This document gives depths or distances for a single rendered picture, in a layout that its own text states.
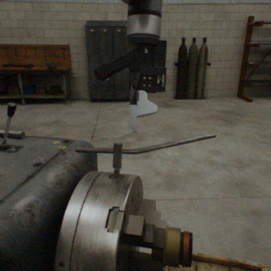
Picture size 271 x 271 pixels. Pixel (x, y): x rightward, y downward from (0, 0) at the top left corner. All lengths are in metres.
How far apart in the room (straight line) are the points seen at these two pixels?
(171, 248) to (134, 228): 0.12
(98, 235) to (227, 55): 7.34
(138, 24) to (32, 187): 0.41
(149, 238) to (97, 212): 0.13
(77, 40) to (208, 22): 3.44
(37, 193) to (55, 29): 6.80
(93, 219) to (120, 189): 0.09
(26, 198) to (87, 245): 0.15
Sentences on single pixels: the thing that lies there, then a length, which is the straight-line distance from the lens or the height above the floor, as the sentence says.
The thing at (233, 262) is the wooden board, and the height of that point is 0.90.
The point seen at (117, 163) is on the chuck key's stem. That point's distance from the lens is 0.61.
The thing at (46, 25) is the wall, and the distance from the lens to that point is 7.34.
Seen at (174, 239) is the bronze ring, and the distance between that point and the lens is 0.65.
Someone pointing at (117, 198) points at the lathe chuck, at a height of 1.23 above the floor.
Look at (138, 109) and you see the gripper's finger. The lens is 0.53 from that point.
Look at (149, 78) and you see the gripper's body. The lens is 0.57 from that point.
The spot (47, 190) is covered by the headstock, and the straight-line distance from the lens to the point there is 0.61.
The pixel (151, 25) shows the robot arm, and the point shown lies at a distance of 0.58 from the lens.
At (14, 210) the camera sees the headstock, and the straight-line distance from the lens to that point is 0.55.
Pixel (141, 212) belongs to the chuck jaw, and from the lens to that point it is 0.73.
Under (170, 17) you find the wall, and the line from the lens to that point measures 7.25.
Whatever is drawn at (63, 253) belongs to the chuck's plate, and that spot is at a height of 1.15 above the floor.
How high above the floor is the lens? 1.55
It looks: 19 degrees down
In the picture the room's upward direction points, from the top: straight up
